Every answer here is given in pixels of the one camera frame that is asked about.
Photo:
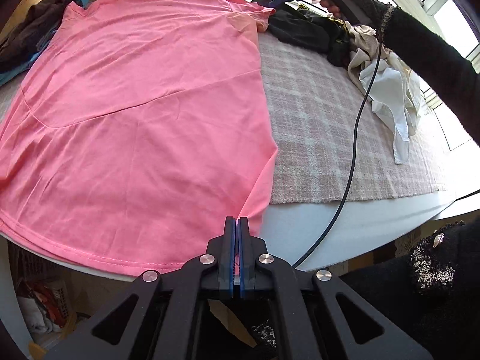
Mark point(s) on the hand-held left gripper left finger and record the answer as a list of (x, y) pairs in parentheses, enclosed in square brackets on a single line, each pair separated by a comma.
[(229, 255)]

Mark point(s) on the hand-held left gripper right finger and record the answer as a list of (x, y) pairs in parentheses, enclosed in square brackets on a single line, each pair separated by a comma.
[(243, 255)]

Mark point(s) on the pink t-shirt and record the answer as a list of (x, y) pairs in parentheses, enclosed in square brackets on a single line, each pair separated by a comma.
[(131, 120)]

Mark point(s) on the person's right forearm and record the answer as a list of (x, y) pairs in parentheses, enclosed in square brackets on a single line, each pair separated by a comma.
[(431, 52)]

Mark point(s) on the stack of folded dark clothes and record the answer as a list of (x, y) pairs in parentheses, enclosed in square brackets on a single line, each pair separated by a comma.
[(15, 73)]

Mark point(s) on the person's right hand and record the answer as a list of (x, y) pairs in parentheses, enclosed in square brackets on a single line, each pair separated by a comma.
[(367, 3)]

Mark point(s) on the black yellow patterned garment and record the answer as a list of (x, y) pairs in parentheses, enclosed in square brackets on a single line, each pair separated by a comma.
[(339, 22)]

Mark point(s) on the beige knitted sweater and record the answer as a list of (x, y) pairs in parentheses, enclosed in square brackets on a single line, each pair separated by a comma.
[(365, 41)]

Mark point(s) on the pink plaid blanket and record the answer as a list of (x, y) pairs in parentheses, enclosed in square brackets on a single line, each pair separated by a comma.
[(318, 120)]

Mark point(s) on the white shirt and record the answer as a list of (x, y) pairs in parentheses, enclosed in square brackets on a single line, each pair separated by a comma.
[(386, 93)]

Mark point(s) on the cream garment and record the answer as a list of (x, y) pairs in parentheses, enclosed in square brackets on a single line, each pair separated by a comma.
[(412, 82)]

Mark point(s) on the person's black sweater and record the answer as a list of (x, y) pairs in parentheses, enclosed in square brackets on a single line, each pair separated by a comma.
[(393, 307)]

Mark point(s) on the white plastic basket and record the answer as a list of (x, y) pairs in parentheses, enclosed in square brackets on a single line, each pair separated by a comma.
[(60, 300)]

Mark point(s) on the pine plank board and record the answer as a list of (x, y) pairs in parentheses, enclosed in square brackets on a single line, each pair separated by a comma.
[(33, 0)]

